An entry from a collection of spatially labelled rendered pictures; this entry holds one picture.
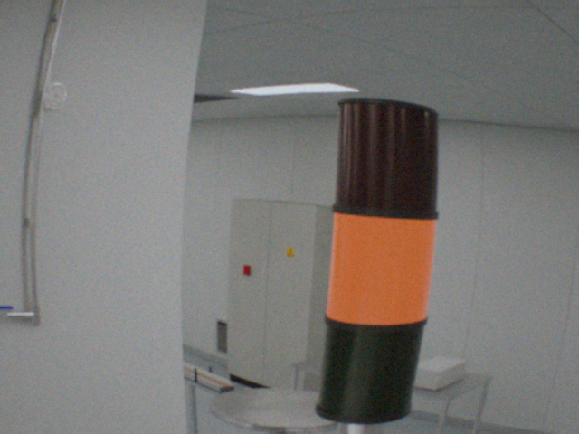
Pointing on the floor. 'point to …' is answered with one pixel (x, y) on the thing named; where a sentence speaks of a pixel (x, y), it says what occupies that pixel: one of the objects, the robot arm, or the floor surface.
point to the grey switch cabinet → (277, 290)
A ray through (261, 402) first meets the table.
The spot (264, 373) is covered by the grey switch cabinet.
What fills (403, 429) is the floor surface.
